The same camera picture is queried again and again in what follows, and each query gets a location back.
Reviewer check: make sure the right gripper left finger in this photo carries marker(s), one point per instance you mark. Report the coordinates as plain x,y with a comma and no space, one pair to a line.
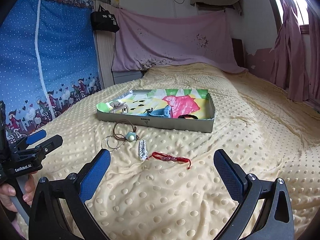
47,219

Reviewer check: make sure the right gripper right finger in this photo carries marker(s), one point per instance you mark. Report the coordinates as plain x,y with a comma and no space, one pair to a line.
275,220

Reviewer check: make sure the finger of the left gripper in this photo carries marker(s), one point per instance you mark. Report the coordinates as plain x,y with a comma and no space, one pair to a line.
24,142
39,152

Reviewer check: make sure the silver bangle rings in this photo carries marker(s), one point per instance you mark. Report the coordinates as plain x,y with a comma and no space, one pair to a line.
112,142

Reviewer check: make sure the beige hair claw clip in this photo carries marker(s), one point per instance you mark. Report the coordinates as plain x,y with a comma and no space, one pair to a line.
118,106

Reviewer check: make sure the silver rhinestone hair clip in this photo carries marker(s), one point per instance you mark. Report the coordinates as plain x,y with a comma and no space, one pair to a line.
142,151

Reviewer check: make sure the black small hair clip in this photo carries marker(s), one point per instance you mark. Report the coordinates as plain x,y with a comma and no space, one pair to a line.
148,110

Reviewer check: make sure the person left hand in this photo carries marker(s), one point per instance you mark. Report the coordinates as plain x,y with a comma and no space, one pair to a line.
8,191

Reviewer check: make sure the blue dotted fabric wardrobe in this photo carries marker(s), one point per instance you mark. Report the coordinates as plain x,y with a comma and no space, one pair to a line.
48,62

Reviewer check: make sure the yellow dotted bed blanket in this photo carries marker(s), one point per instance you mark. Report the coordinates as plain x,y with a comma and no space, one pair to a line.
255,123

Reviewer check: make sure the grey bedside cabinet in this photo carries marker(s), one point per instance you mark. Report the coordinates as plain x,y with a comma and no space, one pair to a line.
123,77

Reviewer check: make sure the grey tray with colourful lining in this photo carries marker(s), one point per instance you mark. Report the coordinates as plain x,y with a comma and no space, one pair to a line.
192,109

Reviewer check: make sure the pink window curtain right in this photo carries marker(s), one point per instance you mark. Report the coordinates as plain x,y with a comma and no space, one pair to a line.
314,53

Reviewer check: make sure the pink window curtain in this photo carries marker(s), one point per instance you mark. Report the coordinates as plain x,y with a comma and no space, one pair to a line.
289,71
314,53

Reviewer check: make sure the black tote bag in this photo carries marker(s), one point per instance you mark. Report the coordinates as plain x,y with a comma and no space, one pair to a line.
103,20

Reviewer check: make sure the pink window curtain left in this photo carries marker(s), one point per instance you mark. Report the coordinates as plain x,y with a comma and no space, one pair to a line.
289,71

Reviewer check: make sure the pink sheet on headboard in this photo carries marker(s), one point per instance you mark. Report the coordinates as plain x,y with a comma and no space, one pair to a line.
143,42

